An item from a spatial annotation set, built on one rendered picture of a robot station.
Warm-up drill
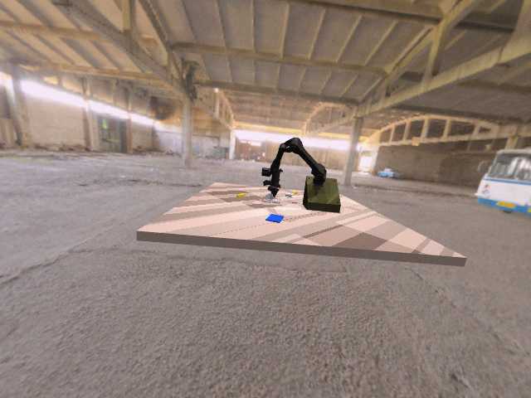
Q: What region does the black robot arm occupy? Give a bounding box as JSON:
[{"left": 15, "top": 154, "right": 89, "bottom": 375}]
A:
[{"left": 261, "top": 137, "right": 327, "bottom": 186}]

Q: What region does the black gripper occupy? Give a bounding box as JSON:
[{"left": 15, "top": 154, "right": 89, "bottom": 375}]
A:
[{"left": 267, "top": 177, "right": 280, "bottom": 197}]

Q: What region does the blue flat rectangular plate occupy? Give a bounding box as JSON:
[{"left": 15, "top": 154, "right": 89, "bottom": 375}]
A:
[{"left": 265, "top": 214, "right": 284, "bottom": 223}]

